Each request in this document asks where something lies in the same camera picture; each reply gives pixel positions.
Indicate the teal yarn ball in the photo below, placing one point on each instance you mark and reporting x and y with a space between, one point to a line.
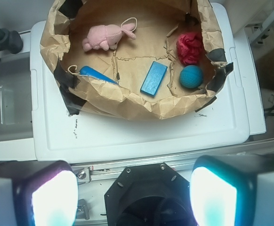
191 77

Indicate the black clamp knob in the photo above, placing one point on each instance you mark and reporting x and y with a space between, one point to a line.
10 41

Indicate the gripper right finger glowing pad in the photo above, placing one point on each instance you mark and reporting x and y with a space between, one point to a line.
233 190

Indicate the brown paper bag bin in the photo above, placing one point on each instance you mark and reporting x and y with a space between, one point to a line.
159 24

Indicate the blue plastic tube toy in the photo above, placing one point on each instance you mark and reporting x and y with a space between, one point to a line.
88 71

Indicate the pink plush bunny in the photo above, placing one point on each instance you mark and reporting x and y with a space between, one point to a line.
107 37

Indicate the white plastic lid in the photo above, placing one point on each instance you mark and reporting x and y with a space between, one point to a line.
236 114

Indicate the red crumpled pom-pom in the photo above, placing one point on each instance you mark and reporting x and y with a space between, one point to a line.
189 48

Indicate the clear plastic bin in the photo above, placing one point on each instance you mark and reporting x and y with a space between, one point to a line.
15 98

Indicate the black octagonal mount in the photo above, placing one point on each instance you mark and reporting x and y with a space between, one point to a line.
149 195

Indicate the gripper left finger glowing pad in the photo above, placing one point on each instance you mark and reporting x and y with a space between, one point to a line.
37 193

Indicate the aluminium extrusion rail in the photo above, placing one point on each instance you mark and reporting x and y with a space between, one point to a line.
101 175

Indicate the metal corner bracket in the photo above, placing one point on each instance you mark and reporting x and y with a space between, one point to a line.
82 174

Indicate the blue rectangular block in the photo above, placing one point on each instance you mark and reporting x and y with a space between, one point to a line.
153 79

